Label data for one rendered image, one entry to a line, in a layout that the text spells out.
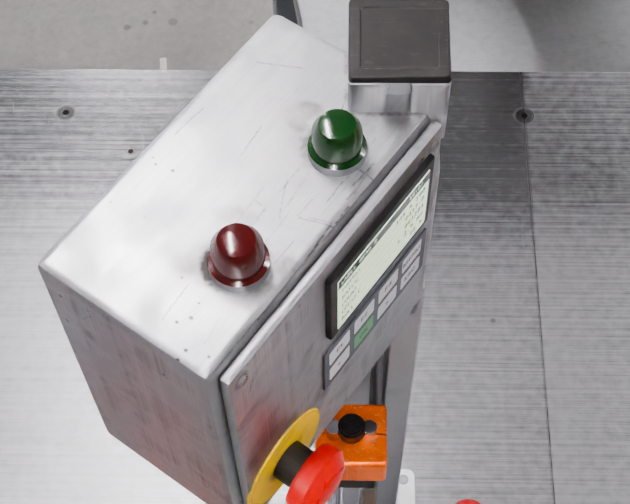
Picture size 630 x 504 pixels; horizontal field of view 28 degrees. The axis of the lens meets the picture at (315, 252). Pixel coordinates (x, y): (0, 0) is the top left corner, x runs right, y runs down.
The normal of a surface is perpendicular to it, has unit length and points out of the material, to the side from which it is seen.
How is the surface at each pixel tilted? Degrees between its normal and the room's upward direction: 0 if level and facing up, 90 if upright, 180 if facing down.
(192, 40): 0
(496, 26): 0
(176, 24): 0
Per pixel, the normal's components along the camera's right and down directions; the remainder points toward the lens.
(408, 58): -0.01, -0.50
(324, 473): 0.62, 0.00
